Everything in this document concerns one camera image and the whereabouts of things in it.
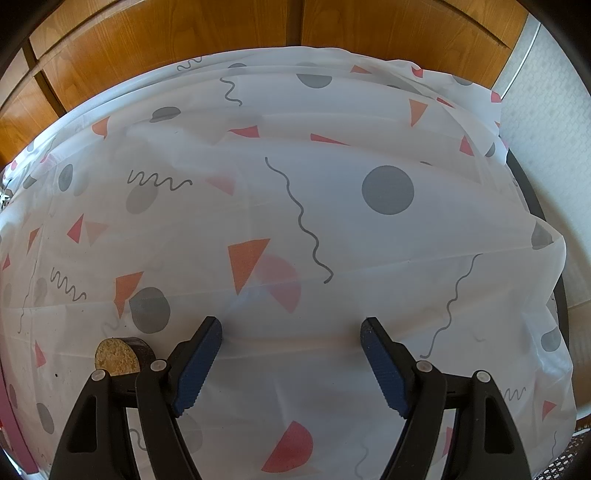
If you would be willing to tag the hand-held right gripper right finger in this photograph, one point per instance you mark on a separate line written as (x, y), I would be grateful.
(385, 369)

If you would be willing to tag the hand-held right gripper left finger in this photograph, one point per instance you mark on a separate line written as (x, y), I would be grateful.
(194, 369)

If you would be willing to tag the pink shallow tray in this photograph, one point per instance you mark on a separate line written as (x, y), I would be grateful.
(14, 434)

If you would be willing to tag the dark-skinned cut yam chunk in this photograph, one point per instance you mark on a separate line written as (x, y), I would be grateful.
(117, 355)

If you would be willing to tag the white patterned tablecloth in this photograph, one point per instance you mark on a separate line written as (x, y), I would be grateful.
(323, 184)

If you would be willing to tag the wicker chair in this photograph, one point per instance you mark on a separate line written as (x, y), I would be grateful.
(572, 461)

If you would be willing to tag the wooden wardrobe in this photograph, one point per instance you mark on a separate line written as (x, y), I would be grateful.
(161, 37)

